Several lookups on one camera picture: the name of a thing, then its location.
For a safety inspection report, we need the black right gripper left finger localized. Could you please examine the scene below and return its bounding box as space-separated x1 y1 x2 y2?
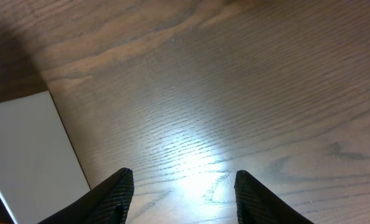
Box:
40 168 134 224

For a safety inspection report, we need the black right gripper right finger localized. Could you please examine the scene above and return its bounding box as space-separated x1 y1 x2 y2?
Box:
234 170 313 224

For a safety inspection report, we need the white cardboard box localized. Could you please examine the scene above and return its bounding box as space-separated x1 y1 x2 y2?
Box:
0 91 90 223

